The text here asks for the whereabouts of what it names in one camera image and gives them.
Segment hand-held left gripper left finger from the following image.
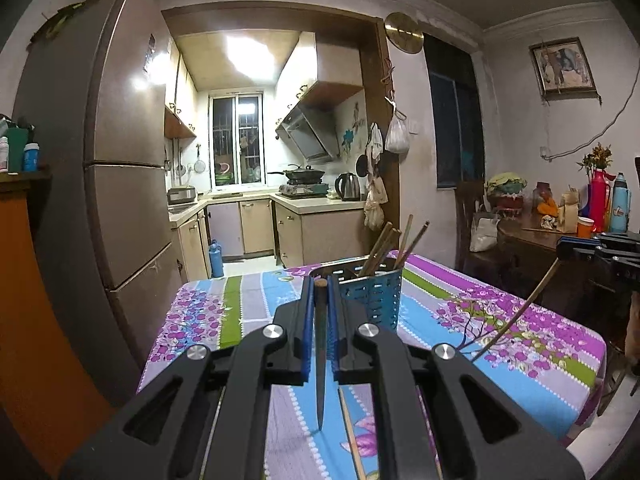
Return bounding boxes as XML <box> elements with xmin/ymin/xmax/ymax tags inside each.
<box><xmin>59</xmin><ymin>275</ymin><xmax>318</xmax><ymax>480</ymax></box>

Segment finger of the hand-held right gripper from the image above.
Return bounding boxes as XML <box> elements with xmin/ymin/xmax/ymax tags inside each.
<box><xmin>598</xmin><ymin>252</ymin><xmax>640</xmax><ymax>291</ymax></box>
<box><xmin>556</xmin><ymin>232</ymin><xmax>640</xmax><ymax>262</ymax></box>

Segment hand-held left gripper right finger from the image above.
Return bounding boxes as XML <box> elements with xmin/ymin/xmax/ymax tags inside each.
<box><xmin>326</xmin><ymin>276</ymin><xmax>587</xmax><ymax>480</ymax></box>

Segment dark brown chopstick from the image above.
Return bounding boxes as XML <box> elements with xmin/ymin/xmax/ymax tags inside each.
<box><xmin>314</xmin><ymin>279</ymin><xmax>329</xmax><ymax>432</ymax></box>

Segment blue perforated utensil holder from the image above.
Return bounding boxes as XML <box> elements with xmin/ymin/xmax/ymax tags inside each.
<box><xmin>310</xmin><ymin>257</ymin><xmax>404</xmax><ymax>334</ymax></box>

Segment tan chopstick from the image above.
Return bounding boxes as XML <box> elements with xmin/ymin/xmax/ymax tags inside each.
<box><xmin>338</xmin><ymin>389</ymin><xmax>368</xmax><ymax>480</ymax></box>

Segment light bamboo chopstick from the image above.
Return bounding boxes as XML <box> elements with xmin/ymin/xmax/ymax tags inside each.
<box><xmin>471</xmin><ymin>259</ymin><xmax>560</xmax><ymax>363</ymax></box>

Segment set of wooden chopsticks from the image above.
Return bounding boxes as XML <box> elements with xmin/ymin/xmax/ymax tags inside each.
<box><xmin>357</xmin><ymin>214</ymin><xmax>431</xmax><ymax>279</ymax></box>

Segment brown paper bag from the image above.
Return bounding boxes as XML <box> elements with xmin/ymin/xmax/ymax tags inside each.
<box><xmin>557</xmin><ymin>187</ymin><xmax>581</xmax><ymax>234</ymax></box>

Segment red thermos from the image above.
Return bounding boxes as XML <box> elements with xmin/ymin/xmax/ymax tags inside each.
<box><xmin>587</xmin><ymin>169</ymin><xmax>614</xmax><ymax>234</ymax></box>

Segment dark wooden side table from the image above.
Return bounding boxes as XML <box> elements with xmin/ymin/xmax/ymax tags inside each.
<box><xmin>497</xmin><ymin>220</ymin><xmax>640</xmax><ymax>313</ymax></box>

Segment orange snack packet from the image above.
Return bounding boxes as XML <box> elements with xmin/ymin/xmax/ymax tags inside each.
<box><xmin>532</xmin><ymin>182</ymin><xmax>559</xmax><ymax>219</ymax></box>

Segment cabbage in red basket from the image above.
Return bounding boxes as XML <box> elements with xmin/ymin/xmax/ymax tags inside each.
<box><xmin>485</xmin><ymin>172</ymin><xmax>529</xmax><ymax>219</ymax></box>

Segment yellow dried flowers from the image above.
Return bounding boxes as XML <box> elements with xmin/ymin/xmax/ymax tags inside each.
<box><xmin>577</xmin><ymin>142</ymin><xmax>614</xmax><ymax>174</ymax></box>

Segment cream base kitchen cabinets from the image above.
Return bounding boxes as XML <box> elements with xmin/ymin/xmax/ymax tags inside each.
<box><xmin>170</xmin><ymin>195</ymin><xmax>373</xmax><ymax>282</ymax></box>

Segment dark wooden chair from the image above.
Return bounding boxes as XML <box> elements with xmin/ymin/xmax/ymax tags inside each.
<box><xmin>455</xmin><ymin>180</ymin><xmax>501</xmax><ymax>282</ymax></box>

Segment gas stove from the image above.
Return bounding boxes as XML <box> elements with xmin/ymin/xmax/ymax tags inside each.
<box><xmin>277</xmin><ymin>182</ymin><xmax>329</xmax><ymax>199</ymax></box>

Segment beige hanging cloth bags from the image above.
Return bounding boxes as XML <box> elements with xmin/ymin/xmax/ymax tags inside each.
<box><xmin>364</xmin><ymin>175</ymin><xmax>389</xmax><ymax>231</ymax></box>

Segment floral striped tablecloth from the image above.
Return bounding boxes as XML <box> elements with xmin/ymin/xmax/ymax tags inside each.
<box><xmin>137</xmin><ymin>252</ymin><xmax>608</xmax><ymax>480</ymax></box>

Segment electric kettle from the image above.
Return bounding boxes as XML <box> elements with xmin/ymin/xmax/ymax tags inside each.
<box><xmin>334</xmin><ymin>172</ymin><xmax>362</xmax><ymax>202</ymax></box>

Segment black wok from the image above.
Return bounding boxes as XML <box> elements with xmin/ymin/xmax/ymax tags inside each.
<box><xmin>267</xmin><ymin>164</ymin><xmax>326</xmax><ymax>184</ymax></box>

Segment dark window with blue curtain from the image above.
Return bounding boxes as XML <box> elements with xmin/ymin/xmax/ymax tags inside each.
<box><xmin>424</xmin><ymin>32</ymin><xmax>486</xmax><ymax>191</ymax></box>

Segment framed picture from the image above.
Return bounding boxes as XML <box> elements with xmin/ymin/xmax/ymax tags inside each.
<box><xmin>529</xmin><ymin>37</ymin><xmax>599</xmax><ymax>99</ymax></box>

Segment steel range hood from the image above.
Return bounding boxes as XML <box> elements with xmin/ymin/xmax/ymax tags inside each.
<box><xmin>275</xmin><ymin>105</ymin><xmax>339</xmax><ymax>164</ymax></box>

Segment white hanging cloth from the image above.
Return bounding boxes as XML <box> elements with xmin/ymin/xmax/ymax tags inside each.
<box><xmin>367</xmin><ymin>122</ymin><xmax>385</xmax><ymax>161</ymax></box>

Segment white plastic bag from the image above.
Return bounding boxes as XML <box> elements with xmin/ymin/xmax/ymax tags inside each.
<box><xmin>384</xmin><ymin>110</ymin><xmax>411</xmax><ymax>155</ymax></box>

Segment grey refrigerator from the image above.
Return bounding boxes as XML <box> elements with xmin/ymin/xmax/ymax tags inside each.
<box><xmin>12</xmin><ymin>0</ymin><xmax>188</xmax><ymax>406</ymax></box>

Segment kitchen window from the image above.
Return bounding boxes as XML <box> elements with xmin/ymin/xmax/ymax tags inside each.
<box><xmin>207</xmin><ymin>92</ymin><xmax>264</xmax><ymax>194</ymax></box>

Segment orange wooden cabinet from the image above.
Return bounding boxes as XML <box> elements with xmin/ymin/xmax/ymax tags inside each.
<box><xmin>0</xmin><ymin>170</ymin><xmax>117</xmax><ymax>476</ymax></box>

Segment ceiling light panel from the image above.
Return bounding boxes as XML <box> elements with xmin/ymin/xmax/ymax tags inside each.
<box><xmin>225</xmin><ymin>32</ymin><xmax>297</xmax><ymax>74</ymax></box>

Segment green container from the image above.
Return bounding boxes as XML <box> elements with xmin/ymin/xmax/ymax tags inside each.
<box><xmin>7</xmin><ymin>127</ymin><xmax>30</xmax><ymax>174</ymax></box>

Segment wall cable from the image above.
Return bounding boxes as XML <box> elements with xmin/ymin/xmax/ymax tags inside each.
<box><xmin>540</xmin><ymin>82</ymin><xmax>640</xmax><ymax>162</ymax></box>

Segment cream wall cabinet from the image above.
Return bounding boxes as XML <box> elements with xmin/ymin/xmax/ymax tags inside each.
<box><xmin>275</xmin><ymin>32</ymin><xmax>366</xmax><ymax>111</ymax></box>
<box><xmin>165</xmin><ymin>37</ymin><xmax>199</xmax><ymax>139</ymax></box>

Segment gold wall clock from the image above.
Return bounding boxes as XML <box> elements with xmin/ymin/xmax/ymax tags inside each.
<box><xmin>384</xmin><ymin>11</ymin><xmax>425</xmax><ymax>54</ymax></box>

